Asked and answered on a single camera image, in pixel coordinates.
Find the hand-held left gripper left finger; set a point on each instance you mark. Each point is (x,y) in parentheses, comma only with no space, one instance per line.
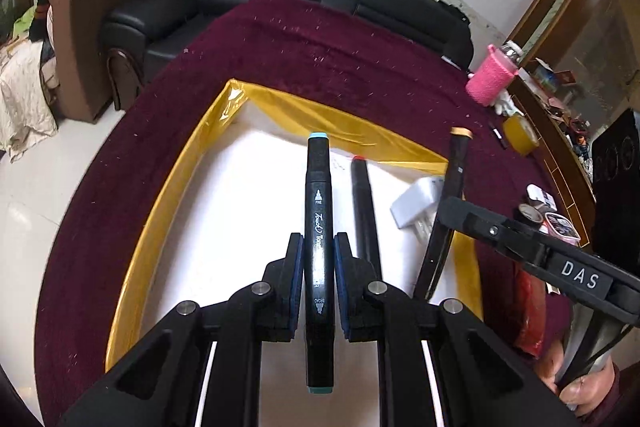
(298,287)

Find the wooden cabinet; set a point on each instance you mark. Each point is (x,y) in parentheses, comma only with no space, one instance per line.
(555,147)

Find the small black pen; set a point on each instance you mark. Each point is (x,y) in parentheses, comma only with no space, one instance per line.
(497,134)

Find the white crumpled cloth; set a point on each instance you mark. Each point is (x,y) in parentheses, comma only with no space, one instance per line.
(25,97)

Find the white pink-rimmed tub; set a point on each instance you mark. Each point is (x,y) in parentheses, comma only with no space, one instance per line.
(562,226)

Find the yellow-rimmed storage box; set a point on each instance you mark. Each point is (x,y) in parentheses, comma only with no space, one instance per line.
(175,187)

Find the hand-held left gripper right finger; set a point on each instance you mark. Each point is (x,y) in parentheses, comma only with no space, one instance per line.
(341,287)

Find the teal-capped black marker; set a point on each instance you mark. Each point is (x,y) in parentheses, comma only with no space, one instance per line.
(318,207)

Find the person's right forearm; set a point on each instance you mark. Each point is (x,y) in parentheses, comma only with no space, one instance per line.
(620,392)

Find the white power adapter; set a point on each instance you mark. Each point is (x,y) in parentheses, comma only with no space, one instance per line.
(415,204)

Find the black speaker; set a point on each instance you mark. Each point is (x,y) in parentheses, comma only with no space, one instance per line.
(615,187)

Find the small grey carton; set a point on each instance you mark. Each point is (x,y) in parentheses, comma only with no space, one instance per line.
(539,196)

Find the red packet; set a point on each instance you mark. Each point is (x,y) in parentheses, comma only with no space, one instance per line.
(530,312)

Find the small white figurine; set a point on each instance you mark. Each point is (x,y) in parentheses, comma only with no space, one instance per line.
(506,104)

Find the yellow tape roll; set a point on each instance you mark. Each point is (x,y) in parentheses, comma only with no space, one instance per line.
(520,132)

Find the orange-capped black marker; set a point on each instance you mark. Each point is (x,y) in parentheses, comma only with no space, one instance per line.
(457,167)

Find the grey tape roll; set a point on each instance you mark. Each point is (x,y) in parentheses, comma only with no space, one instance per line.
(529,213)

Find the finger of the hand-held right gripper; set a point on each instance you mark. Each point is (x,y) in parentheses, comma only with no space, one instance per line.
(475,219)

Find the red-capped black marker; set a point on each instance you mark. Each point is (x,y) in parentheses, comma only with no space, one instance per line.
(362,207)

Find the pink knitted cup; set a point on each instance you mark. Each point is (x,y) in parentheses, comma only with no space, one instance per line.
(487,77)

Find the blue printed box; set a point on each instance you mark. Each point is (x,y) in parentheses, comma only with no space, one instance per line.
(547,79)

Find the person's right hand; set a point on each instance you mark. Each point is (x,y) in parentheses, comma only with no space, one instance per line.
(585,394)

